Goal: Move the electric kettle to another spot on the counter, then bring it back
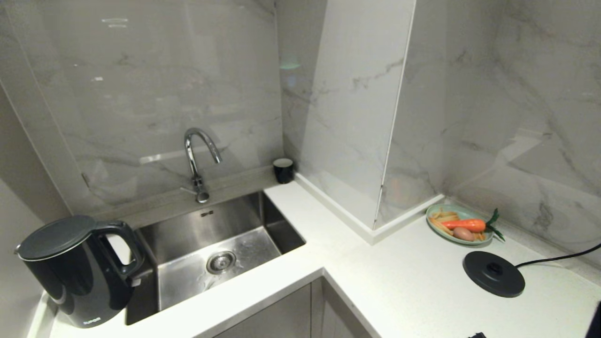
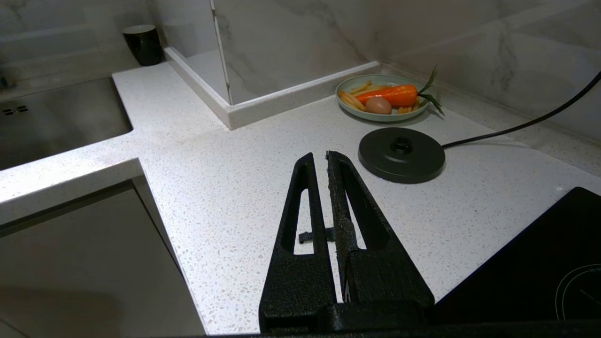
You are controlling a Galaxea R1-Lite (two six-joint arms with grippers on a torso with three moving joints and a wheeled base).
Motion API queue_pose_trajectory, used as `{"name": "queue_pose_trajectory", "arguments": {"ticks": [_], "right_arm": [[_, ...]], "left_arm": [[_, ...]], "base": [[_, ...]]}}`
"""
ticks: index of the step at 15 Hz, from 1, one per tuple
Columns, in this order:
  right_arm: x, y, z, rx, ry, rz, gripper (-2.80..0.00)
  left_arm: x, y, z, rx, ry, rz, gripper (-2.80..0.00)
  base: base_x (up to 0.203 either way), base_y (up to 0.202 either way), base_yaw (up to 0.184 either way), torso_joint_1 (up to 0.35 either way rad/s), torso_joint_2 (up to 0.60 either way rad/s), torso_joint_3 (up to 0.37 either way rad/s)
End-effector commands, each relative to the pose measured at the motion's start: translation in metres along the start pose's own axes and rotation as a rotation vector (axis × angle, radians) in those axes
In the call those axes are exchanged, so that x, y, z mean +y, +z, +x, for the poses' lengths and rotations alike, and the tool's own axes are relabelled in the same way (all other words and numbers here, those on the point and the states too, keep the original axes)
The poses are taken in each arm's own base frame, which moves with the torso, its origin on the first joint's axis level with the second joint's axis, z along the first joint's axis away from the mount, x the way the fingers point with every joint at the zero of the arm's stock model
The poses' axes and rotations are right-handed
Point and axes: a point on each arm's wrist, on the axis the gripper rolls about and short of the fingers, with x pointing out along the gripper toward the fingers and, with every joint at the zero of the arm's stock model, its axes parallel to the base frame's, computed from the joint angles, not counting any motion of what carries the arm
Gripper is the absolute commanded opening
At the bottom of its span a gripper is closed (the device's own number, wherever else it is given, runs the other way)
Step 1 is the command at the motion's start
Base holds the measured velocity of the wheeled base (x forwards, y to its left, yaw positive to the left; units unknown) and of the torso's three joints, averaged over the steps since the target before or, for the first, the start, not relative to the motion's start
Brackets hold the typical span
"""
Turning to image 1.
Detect black round kettle base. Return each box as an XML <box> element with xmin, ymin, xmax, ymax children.
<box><xmin>462</xmin><ymin>251</ymin><xmax>526</xmax><ymax>298</ymax></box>

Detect black electric kettle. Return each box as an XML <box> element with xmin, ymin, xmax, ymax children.
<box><xmin>15</xmin><ymin>215</ymin><xmax>145</xmax><ymax>329</ymax></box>

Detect black kettle lid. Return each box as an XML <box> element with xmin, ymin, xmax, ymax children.
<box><xmin>15</xmin><ymin>215</ymin><xmax>98</xmax><ymax>261</ymax></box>

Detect black cup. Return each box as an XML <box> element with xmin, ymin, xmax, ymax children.
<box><xmin>273</xmin><ymin>158</ymin><xmax>295</xmax><ymax>184</ymax></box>

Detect chrome sink faucet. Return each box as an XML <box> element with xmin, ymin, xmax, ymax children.
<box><xmin>180</xmin><ymin>128</ymin><xmax>223</xmax><ymax>204</ymax></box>

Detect stainless steel sink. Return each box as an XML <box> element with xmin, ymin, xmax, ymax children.
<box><xmin>125</xmin><ymin>191</ymin><xmax>307</xmax><ymax>326</ymax></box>

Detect pale toy fries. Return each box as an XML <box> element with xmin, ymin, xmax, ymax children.
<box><xmin>430</xmin><ymin>211</ymin><xmax>461</xmax><ymax>235</ymax></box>

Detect grey cabinet door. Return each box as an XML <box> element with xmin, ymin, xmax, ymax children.
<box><xmin>214</xmin><ymin>283</ymin><xmax>312</xmax><ymax>338</ymax></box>
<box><xmin>321</xmin><ymin>277</ymin><xmax>372</xmax><ymax>338</ymax></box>

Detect green oval plate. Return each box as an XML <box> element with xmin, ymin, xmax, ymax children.
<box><xmin>426</xmin><ymin>203</ymin><xmax>494</xmax><ymax>246</ymax></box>

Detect orange toy carrot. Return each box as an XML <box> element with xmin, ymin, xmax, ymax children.
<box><xmin>441</xmin><ymin>208</ymin><xmax>506</xmax><ymax>242</ymax></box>

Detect black power cable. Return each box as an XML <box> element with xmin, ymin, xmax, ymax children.
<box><xmin>515</xmin><ymin>242</ymin><xmax>601</xmax><ymax>269</ymax></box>

